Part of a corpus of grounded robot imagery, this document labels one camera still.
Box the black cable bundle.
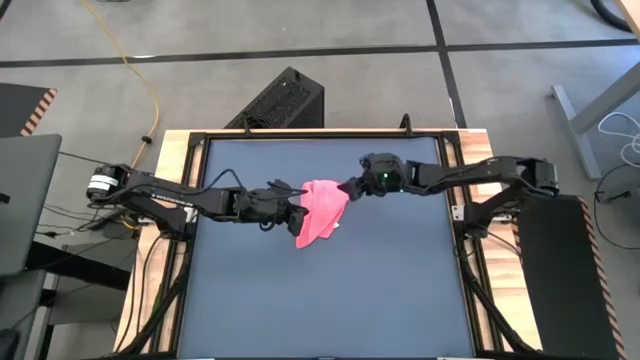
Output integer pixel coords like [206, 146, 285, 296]
[114, 232, 194, 357]
[457, 239, 531, 354]

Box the black mat striped edge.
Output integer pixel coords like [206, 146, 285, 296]
[0, 82, 59, 138]

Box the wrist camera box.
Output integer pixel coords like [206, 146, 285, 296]
[360, 152, 409, 175]
[238, 185, 275, 214]

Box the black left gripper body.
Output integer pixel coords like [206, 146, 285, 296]
[233, 192, 297, 233]

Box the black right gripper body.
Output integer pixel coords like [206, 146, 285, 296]
[352, 172, 416, 199]

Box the black box striped edge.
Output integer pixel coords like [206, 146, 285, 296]
[514, 193, 627, 360]

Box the thick black hose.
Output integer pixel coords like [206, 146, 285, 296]
[589, 0, 635, 34]

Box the pink towel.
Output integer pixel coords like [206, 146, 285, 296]
[294, 178, 351, 250]

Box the grey laptop lid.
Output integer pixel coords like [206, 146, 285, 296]
[0, 133, 63, 277]

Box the wooden desk corner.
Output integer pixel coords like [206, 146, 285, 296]
[615, 0, 640, 39]

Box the yellow cable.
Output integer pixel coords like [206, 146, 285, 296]
[79, 0, 161, 170]

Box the black perforated computer tower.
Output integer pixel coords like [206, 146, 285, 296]
[223, 65, 326, 130]

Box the white cable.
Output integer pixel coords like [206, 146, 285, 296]
[597, 110, 640, 169]

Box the black floor cable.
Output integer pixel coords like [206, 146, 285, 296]
[593, 163, 640, 251]

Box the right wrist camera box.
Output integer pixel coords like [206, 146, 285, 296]
[360, 152, 409, 175]

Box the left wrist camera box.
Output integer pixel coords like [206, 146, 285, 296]
[238, 185, 275, 214]

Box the grey desk leg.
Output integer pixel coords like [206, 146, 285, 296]
[551, 60, 640, 181]

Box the black table frame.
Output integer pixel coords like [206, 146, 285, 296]
[97, 127, 551, 360]

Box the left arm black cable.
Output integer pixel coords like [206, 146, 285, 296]
[189, 168, 247, 197]

